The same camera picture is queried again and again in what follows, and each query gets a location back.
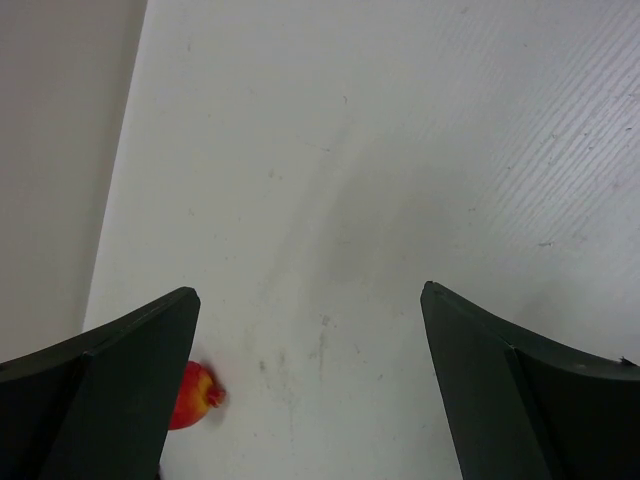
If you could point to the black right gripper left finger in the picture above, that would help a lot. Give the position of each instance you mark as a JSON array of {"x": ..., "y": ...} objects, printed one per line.
[{"x": 98, "y": 405}]

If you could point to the red fake pomegranate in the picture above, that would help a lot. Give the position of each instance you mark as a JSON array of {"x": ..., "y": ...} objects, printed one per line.
[{"x": 199, "y": 392}]

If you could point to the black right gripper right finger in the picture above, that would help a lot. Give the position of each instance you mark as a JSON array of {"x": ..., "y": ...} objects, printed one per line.
[{"x": 522, "y": 406}]

